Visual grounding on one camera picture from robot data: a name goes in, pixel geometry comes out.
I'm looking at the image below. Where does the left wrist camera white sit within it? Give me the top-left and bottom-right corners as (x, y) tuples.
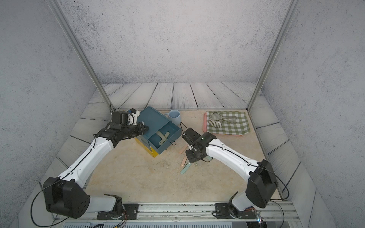
(128, 108), (140, 125)

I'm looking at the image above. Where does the pink fruit knife lower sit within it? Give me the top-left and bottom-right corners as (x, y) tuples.
(180, 155), (187, 168)

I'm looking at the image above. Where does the aluminium front rail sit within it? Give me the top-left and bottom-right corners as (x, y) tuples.
(55, 201), (302, 228)

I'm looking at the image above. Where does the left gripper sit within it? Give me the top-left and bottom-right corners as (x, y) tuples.
(121, 122), (150, 139)

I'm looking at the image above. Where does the olive fruit knife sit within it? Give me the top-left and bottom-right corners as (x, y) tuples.
(156, 131), (167, 141)
(156, 131), (170, 145)

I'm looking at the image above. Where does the pink fruit knife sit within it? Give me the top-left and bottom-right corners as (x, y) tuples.
(179, 145), (188, 154)
(180, 155), (187, 168)

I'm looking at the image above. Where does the mint fruit knife lower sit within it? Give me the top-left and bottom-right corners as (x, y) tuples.
(180, 162), (191, 174)

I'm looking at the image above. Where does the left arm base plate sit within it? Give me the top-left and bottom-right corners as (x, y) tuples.
(97, 203), (139, 220)

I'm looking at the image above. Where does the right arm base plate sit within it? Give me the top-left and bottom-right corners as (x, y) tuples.
(212, 203), (257, 219)

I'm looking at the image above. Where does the aluminium frame post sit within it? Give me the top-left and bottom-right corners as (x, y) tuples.
(247, 0), (300, 112)
(46, 0), (116, 111)

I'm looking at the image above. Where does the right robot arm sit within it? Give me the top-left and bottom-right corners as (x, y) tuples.
(182, 128), (278, 219)

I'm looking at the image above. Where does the green checkered cloth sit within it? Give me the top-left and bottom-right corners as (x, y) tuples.
(206, 110), (251, 136)

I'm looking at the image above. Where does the teal and yellow drawer cabinet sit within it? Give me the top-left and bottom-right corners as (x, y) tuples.
(136, 106), (176, 158)

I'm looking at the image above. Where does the mint fruit knife right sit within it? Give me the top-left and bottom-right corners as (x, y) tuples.
(204, 156), (212, 162)

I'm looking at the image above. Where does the striped ceramic cup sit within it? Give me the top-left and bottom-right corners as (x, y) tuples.
(208, 113), (222, 128)

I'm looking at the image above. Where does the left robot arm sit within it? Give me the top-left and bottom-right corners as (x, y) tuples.
(43, 122), (149, 219)

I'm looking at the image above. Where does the left aluminium frame post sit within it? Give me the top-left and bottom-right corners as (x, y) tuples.
(46, 0), (116, 111)

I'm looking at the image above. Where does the metal spoon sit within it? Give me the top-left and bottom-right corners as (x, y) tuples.
(222, 116), (238, 124)

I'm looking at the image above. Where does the right aluminium frame post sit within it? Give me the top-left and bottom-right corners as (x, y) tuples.
(247, 0), (300, 112)

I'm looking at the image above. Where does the light blue mug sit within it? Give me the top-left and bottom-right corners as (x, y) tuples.
(164, 110), (182, 125)

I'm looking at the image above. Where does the pink fruit knife upper left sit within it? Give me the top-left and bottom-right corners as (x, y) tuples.
(179, 145), (188, 154)

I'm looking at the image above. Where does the mint fruit knife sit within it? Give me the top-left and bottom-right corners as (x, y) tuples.
(180, 162), (191, 174)
(204, 156), (212, 162)

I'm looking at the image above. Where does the teal top drawer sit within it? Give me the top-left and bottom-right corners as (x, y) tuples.
(146, 121), (182, 154)

